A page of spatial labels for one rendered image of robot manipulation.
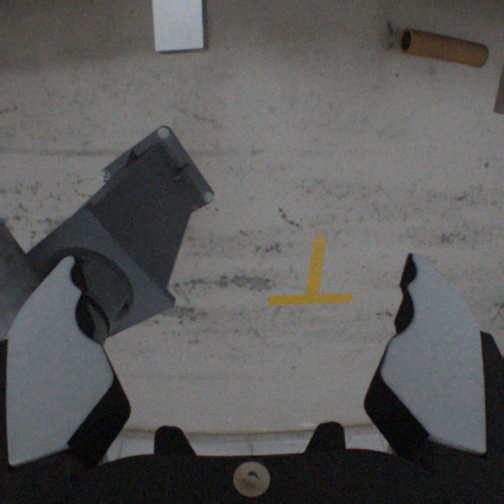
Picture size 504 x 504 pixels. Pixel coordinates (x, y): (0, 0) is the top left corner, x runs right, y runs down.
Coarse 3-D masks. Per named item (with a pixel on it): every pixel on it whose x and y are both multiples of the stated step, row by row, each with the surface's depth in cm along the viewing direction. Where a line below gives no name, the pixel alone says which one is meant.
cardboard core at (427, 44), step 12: (408, 36) 80; (420, 36) 75; (432, 36) 75; (444, 36) 75; (408, 48) 78; (420, 48) 77; (432, 48) 76; (444, 48) 76; (456, 48) 75; (468, 48) 75; (480, 48) 75; (456, 60) 79; (468, 60) 78; (480, 60) 77
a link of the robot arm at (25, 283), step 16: (0, 224) 32; (0, 240) 31; (16, 240) 36; (0, 256) 30; (16, 256) 33; (0, 272) 30; (16, 272) 32; (32, 272) 35; (0, 288) 30; (16, 288) 32; (32, 288) 34; (0, 304) 29; (16, 304) 31; (0, 320) 30; (0, 336) 30
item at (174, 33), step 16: (160, 0) 14; (176, 0) 14; (192, 0) 15; (160, 16) 15; (176, 16) 15; (192, 16) 15; (160, 32) 15; (176, 32) 16; (192, 32) 16; (160, 48) 16; (176, 48) 16; (192, 48) 16
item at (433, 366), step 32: (416, 256) 11; (416, 288) 9; (448, 288) 9; (416, 320) 8; (448, 320) 8; (384, 352) 7; (416, 352) 7; (448, 352) 7; (480, 352) 7; (384, 384) 6; (416, 384) 6; (448, 384) 6; (480, 384) 6; (384, 416) 6; (416, 416) 5; (448, 416) 5; (480, 416) 5; (416, 448) 5; (480, 448) 5
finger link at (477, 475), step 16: (480, 336) 7; (496, 352) 7; (496, 368) 6; (496, 384) 6; (496, 400) 5; (496, 416) 5; (496, 432) 5; (432, 448) 5; (448, 448) 5; (496, 448) 5; (432, 464) 5; (448, 464) 4; (464, 464) 4; (480, 464) 4; (496, 464) 4; (448, 480) 4; (464, 480) 4; (480, 480) 4; (496, 480) 4; (464, 496) 4; (480, 496) 4; (496, 496) 4
